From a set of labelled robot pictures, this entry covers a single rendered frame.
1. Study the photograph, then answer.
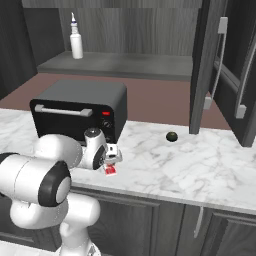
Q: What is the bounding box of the white spray bottle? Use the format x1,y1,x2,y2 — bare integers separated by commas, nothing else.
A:
69,12,85,61

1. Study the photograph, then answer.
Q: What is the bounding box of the dark green round fruit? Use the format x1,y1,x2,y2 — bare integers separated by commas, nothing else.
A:
165,131,179,143

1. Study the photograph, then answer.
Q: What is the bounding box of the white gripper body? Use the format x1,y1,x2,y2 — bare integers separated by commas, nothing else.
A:
105,150,124,167

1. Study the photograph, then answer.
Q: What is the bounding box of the grey long curved door handle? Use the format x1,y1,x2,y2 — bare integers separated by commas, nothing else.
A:
203,16,230,111
234,39,256,120

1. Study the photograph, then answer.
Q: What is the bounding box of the dark wood wide cabinet door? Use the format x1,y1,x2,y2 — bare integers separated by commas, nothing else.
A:
213,0,256,148

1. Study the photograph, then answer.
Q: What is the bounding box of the red and white bar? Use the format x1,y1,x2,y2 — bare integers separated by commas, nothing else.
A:
104,163,118,177

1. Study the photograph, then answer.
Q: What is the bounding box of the grey toaster oven handle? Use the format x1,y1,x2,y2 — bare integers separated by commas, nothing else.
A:
34,103,94,118

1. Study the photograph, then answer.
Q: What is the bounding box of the grey lower cabinet handle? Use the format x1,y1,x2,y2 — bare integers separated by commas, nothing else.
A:
193,206,205,240

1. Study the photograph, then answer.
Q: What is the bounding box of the black toaster oven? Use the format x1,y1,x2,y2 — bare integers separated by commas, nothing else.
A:
29,78,129,146

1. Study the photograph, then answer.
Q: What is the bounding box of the dark wood narrow cabinet door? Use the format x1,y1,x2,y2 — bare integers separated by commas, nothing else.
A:
189,0,230,136

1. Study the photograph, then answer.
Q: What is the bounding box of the dark wood open upper cabinet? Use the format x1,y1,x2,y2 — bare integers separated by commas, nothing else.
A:
0,0,203,101

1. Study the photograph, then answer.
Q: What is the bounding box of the dark wood lower cabinet door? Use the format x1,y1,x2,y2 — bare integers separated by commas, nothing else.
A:
68,187,186,256
175,203,256,256

